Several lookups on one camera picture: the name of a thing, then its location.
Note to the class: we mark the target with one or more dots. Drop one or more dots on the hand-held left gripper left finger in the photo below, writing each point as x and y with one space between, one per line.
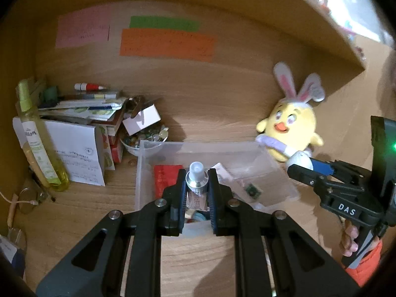
176 198

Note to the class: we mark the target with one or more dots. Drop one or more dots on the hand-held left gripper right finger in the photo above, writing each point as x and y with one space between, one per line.
216 198

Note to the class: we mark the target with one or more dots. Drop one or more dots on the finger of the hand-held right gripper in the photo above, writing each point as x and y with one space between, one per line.
320 166
301 173

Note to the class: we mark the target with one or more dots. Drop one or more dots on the red packet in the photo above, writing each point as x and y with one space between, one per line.
164 179

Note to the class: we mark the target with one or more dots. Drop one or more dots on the small silver-collared spray bottle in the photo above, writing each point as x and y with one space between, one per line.
196 185

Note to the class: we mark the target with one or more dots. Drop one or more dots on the small white packet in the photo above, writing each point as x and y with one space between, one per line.
221 170

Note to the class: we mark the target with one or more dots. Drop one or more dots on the clear packet with green chip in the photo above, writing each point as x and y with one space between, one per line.
252 191

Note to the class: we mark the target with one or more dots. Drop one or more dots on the clear plastic bin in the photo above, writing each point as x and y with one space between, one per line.
216 151

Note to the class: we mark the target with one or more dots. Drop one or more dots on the person's right forearm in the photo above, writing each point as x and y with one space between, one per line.
366 269

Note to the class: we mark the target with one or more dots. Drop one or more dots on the person's right hand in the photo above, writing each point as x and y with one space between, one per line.
349 241

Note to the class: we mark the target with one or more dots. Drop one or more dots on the yellow chick plush toy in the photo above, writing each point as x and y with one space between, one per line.
290 123

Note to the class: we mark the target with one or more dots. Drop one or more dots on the glass bowl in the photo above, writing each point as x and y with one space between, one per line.
136 147

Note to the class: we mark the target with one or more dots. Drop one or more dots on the small white box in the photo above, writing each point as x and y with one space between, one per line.
144 119

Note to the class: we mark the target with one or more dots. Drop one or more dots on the white folded paper card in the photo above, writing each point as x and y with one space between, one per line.
80 154

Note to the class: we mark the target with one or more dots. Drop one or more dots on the stack of booklets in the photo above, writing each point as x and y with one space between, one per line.
92 111

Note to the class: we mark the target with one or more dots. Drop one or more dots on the eyeglasses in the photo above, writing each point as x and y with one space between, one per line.
41 195

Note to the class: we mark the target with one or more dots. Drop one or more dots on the red and white marker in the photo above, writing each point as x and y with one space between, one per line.
89 86

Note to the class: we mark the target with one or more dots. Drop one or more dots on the yellow-green spray bottle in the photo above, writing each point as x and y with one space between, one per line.
37 142

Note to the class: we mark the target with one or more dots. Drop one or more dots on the orange paper note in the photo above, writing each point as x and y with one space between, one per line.
167 45

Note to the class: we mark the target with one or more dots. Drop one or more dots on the small green case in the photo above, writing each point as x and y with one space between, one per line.
49 96

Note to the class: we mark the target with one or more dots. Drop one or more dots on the wooden peg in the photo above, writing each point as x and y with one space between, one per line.
12 210

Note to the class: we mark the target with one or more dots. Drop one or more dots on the clear plastic bag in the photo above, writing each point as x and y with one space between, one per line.
14 250

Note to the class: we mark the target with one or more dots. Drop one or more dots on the green paper note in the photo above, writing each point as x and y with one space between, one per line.
164 23

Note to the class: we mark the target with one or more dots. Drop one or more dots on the pink paper note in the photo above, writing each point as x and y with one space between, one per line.
83 27

